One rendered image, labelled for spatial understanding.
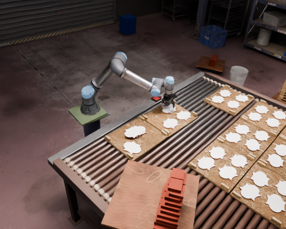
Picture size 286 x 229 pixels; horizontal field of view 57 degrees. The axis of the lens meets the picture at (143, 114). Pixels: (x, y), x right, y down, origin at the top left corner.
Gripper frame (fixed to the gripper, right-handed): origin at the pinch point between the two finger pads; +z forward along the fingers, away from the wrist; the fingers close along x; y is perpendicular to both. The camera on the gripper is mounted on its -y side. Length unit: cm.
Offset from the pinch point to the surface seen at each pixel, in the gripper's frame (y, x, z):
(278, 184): 8, 111, 0
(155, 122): 23.4, 5.5, -0.3
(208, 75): -86, -15, 4
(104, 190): 101, 32, -2
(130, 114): 31.1, -20.3, 1.4
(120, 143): 65, 5, -2
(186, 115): -5.0, 17.3, 0.1
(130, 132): 52, 4, -5
